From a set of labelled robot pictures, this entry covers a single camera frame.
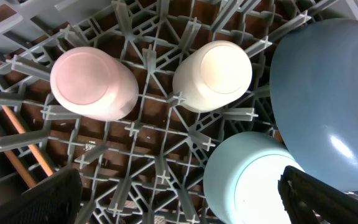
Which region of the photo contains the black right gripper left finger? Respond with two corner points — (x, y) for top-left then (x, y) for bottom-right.
(0, 167), (83, 224)

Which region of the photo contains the grey dishwasher rack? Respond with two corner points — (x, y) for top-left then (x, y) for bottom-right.
(0, 0), (358, 223)

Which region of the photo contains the light blue bowl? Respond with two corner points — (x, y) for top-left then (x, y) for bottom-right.
(203, 131), (299, 224)

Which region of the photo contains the dark blue plate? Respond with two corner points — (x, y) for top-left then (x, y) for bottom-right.
(270, 19), (358, 191)

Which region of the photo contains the cream white cup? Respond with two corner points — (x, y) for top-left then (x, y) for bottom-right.
(172, 40), (253, 113)

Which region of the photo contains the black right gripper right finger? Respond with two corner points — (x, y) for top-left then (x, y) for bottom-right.
(278, 166), (358, 224)

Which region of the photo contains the pink cup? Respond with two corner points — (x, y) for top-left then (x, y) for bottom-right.
(50, 47), (139, 121)

